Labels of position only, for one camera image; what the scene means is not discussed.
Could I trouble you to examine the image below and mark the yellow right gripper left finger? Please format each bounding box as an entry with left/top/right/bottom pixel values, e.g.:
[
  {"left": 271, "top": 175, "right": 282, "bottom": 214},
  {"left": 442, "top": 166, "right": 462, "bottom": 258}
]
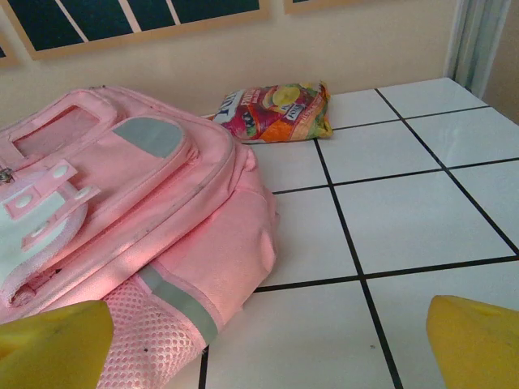
[{"left": 0, "top": 300, "right": 115, "bottom": 389}]

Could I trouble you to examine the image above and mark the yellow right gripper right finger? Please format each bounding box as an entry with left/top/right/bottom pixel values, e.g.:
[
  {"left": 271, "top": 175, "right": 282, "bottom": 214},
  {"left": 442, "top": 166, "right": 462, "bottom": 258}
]
[{"left": 425, "top": 294, "right": 519, "bottom": 389}]

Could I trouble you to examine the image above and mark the pink school backpack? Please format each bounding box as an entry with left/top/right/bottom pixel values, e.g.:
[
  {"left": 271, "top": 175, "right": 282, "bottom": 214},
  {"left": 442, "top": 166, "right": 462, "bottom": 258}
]
[{"left": 0, "top": 83, "right": 281, "bottom": 389}]

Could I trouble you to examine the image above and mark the colourful fruit candy packet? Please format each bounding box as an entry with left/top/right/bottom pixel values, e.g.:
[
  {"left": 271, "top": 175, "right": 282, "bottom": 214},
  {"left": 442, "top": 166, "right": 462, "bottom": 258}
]
[{"left": 209, "top": 79, "right": 334, "bottom": 144}]

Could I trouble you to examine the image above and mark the aluminium corner post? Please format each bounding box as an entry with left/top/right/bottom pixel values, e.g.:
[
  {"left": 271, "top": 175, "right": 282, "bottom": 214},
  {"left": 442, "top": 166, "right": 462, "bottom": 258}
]
[{"left": 444, "top": 0, "right": 519, "bottom": 96}]

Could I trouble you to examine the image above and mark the dark floral wall panel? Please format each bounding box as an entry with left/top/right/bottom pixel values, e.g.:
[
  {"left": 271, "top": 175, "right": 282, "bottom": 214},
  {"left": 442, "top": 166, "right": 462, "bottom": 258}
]
[{"left": 0, "top": 0, "right": 271, "bottom": 62}]

